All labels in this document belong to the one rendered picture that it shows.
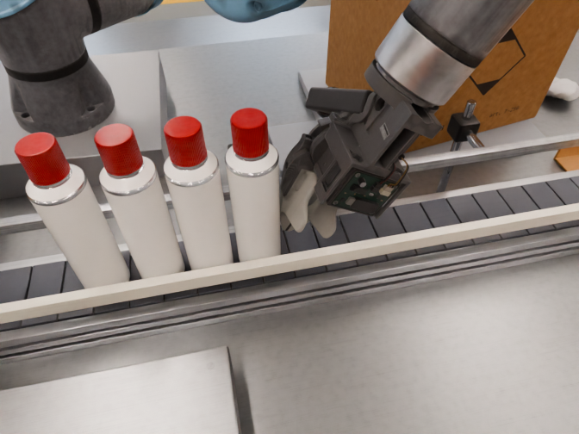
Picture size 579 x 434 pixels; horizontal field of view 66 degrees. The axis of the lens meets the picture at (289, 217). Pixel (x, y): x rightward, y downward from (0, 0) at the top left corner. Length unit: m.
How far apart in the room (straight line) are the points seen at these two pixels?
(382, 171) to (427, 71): 0.09
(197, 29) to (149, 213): 0.78
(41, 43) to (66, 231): 0.32
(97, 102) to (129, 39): 0.41
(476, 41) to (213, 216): 0.28
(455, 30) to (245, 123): 0.18
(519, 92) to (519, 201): 0.22
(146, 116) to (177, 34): 0.41
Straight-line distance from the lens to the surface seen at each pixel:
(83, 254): 0.49
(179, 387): 0.48
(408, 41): 0.38
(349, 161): 0.38
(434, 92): 0.39
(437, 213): 0.63
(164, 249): 0.49
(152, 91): 0.83
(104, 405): 0.50
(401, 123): 0.38
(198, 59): 1.04
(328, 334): 0.55
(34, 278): 0.61
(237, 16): 0.30
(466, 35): 0.37
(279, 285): 0.53
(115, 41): 1.16
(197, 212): 0.44
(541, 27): 0.78
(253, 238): 0.48
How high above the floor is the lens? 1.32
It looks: 48 degrees down
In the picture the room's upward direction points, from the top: straight up
